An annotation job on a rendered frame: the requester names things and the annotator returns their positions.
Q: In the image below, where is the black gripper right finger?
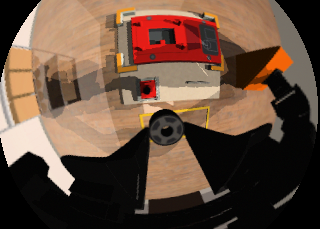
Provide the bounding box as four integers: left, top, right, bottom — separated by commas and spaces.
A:
184, 121, 273, 196

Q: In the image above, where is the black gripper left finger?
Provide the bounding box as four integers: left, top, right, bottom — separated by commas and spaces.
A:
60, 126, 151, 210

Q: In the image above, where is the dark grey toy wheel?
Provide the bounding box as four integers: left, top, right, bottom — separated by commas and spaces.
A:
149, 109, 185, 145

